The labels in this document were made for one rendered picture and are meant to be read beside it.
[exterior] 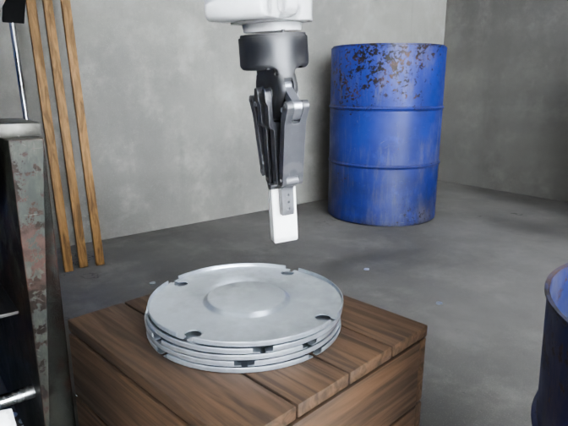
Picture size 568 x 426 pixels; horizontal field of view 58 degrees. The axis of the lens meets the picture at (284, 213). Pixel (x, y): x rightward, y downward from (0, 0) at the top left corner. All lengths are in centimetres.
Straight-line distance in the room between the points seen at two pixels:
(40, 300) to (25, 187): 19
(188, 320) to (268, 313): 11
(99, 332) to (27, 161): 28
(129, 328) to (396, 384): 40
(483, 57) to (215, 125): 193
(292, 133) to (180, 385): 33
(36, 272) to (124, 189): 162
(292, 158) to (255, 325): 26
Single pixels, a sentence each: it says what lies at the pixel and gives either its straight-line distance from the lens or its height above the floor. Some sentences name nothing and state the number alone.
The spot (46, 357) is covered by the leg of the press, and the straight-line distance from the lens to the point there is 98.
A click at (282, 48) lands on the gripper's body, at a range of 55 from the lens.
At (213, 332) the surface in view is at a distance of 70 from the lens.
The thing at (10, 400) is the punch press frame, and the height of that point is 17.
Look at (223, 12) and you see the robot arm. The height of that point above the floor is 77.
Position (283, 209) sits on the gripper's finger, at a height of 56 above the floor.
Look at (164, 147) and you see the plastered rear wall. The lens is 257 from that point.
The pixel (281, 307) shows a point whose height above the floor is 39.
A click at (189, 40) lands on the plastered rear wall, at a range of 263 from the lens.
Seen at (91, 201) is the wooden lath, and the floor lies 25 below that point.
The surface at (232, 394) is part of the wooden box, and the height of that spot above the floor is 35.
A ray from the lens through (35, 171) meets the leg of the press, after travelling 89.
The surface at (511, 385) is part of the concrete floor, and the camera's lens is 141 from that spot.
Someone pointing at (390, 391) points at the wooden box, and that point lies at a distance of 79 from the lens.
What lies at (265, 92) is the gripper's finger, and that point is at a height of 69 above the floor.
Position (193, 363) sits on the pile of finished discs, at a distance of 69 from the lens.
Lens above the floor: 70
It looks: 14 degrees down
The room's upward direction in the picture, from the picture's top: straight up
